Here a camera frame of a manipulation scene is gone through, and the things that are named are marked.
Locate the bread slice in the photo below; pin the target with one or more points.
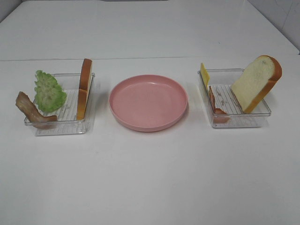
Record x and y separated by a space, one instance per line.
256 81
84 88

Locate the bacon strip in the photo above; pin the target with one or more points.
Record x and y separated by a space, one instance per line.
33 115
219 117

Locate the clear left plastic tray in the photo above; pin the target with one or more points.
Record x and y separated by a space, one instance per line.
66 123

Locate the green lettuce leaf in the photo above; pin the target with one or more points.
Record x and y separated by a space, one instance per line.
49 94

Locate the clear right plastic tray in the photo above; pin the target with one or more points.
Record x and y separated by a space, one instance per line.
220 82

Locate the clear plastic tray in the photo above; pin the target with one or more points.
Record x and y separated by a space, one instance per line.
66 123
220 82

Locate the pink round plate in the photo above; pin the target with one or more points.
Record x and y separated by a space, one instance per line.
148 103

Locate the yellow cheese slice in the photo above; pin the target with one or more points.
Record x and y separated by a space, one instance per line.
205 76

